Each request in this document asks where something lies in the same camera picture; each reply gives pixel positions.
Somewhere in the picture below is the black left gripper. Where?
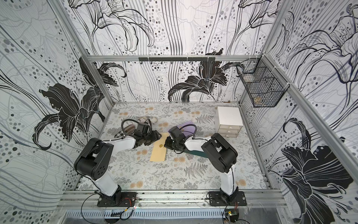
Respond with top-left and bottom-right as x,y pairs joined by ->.
141,130 -> 162,146

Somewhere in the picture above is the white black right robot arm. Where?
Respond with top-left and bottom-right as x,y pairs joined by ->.
165,124 -> 238,197

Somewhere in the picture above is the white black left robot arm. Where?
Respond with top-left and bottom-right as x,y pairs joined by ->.
74,119 -> 162,197

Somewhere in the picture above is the plaid cylindrical case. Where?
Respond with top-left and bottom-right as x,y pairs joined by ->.
114,124 -> 136,139

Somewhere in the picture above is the white mini drawer cabinet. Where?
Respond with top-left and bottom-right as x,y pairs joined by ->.
215,106 -> 243,138

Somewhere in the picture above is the small electronics board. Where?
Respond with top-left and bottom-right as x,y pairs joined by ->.
223,209 -> 239,223

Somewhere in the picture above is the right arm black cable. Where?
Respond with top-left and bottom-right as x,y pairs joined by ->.
178,124 -> 198,138

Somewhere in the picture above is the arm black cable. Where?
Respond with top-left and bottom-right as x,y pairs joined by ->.
178,124 -> 198,138
121,119 -> 153,138

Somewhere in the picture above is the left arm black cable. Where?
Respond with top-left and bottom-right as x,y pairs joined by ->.
121,119 -> 153,138

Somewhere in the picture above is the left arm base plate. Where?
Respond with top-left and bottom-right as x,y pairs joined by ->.
97,192 -> 137,208

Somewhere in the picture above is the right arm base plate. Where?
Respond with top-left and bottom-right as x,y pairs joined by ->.
206,191 -> 247,207

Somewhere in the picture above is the black wire wall basket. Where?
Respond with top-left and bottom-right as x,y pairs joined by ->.
236,56 -> 286,108

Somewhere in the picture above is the white perforated cable duct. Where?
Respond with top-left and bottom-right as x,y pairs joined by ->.
65,209 -> 222,219

